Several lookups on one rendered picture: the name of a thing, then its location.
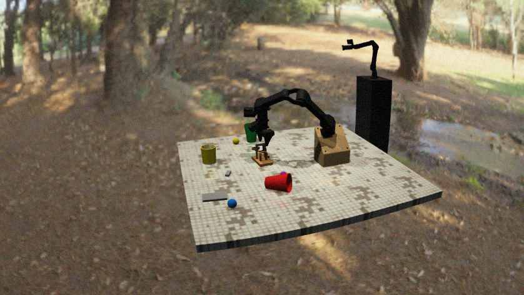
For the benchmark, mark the yellow mug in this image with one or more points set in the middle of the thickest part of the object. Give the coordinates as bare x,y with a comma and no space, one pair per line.
208,152

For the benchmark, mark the green cup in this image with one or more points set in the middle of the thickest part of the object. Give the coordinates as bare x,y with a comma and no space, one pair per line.
251,136

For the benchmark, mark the blue ball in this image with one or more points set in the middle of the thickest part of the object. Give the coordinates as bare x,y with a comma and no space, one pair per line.
232,203

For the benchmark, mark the red plastic cup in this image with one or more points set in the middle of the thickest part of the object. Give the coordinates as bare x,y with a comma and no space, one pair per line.
281,182

